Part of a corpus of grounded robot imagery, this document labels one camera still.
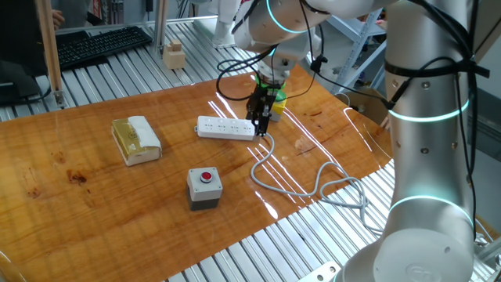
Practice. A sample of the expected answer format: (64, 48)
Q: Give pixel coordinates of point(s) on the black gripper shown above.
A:
(262, 102)

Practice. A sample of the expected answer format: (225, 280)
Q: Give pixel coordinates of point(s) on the white four-socket power strip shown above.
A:
(223, 131)

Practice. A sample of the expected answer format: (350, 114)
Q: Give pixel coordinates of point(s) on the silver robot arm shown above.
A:
(426, 164)

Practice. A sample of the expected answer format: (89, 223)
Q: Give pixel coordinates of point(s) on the person hand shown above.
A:
(58, 19)

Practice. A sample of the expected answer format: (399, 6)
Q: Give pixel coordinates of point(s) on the green button yellow box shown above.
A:
(280, 107)

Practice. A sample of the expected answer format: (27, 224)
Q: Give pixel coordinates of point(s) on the red button grey box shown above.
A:
(203, 190)

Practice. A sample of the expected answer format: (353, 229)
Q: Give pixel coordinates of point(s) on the cardboard box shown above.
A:
(368, 103)

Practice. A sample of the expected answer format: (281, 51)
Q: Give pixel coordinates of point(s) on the wooden block puzzle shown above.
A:
(174, 56)

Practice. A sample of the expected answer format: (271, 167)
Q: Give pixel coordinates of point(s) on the white metal shelf rack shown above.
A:
(358, 51)

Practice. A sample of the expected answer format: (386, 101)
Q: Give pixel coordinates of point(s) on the gold tissue pack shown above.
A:
(135, 141)

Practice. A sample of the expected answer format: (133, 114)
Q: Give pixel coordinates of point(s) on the brown wood-pattern mat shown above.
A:
(117, 203)

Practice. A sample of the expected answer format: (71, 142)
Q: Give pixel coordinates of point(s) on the black keyboard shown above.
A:
(102, 45)

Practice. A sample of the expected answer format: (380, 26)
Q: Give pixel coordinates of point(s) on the black monitor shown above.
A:
(19, 58)

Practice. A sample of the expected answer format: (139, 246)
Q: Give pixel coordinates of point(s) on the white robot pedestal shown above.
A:
(223, 27)

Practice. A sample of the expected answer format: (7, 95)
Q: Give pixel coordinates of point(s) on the aluminium frame profile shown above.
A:
(160, 23)

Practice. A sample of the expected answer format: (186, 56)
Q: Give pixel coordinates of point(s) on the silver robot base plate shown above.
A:
(321, 272)

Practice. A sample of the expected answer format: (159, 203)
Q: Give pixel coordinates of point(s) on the tan wooden post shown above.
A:
(49, 51)

